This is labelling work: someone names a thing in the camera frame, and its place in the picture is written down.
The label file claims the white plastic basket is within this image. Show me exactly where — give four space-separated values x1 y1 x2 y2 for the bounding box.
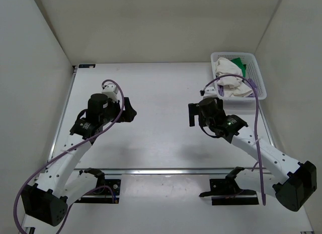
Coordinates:
211 52 267 102

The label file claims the green t-shirt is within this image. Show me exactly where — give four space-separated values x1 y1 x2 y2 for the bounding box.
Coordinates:
231 57 247 77

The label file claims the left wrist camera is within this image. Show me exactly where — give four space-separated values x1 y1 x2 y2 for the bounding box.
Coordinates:
102 83 119 101

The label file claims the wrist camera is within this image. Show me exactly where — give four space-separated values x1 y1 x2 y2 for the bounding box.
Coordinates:
199 87 217 99
102 83 119 101

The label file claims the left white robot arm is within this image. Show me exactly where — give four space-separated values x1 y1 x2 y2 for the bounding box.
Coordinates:
16 93 137 226

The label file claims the cream white t-shirt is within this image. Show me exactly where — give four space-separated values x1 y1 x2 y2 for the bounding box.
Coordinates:
215 57 254 97

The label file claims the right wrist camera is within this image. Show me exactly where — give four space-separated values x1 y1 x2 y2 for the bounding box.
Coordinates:
199 87 217 99

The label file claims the purple t-shirt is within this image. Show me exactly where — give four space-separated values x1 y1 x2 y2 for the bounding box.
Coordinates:
217 76 258 97

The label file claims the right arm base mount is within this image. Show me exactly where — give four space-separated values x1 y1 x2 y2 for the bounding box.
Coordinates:
199 167 259 206

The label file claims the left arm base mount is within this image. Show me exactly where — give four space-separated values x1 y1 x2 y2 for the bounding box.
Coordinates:
76 168 121 204

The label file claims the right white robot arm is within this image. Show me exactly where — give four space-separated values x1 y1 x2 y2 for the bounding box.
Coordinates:
188 98 317 212

